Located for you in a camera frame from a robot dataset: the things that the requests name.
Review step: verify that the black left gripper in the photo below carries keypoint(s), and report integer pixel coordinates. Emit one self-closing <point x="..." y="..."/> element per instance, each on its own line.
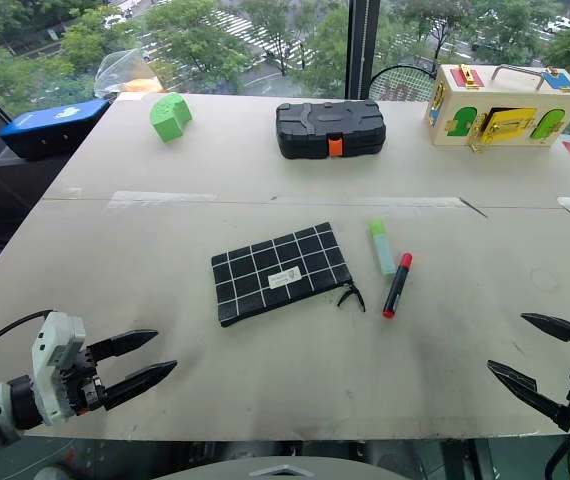
<point x="82" y="382"/>

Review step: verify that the grey rounded robot base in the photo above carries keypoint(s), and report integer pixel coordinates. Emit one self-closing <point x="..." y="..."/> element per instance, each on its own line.
<point x="280" y="469"/>

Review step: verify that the black grid pencil pouch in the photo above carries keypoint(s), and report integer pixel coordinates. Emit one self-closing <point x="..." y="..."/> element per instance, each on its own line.
<point x="277" y="272"/>

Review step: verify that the black plastic tool case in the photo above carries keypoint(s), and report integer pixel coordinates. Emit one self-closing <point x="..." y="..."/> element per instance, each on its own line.
<point x="330" y="129"/>

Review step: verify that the black red marker pen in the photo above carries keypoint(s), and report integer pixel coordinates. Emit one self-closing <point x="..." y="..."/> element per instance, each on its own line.
<point x="397" y="286"/>

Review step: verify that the green highlighter pen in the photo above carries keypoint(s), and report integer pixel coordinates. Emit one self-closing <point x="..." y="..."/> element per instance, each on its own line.
<point x="382" y="247"/>

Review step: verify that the green plastic block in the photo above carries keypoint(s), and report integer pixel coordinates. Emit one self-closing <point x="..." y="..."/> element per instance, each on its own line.
<point x="170" y="119"/>

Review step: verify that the blue flat box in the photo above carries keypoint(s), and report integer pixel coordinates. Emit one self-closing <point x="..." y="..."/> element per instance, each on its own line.
<point x="50" y="127"/>

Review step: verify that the wooden lock busy box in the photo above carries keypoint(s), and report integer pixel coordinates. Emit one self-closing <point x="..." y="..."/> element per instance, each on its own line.
<point x="505" y="107"/>

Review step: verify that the clear plastic bag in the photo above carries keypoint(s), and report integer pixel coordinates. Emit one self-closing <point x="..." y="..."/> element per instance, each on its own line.
<point x="120" y="70"/>

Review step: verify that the badminton racket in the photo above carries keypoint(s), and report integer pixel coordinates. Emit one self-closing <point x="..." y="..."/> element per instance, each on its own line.
<point x="400" y="82"/>

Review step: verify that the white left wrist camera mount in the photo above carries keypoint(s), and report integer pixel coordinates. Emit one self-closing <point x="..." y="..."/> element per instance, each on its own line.
<point x="55" y="365"/>

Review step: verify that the black window frame post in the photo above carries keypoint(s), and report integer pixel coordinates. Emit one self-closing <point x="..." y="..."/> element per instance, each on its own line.
<point x="363" y="47"/>

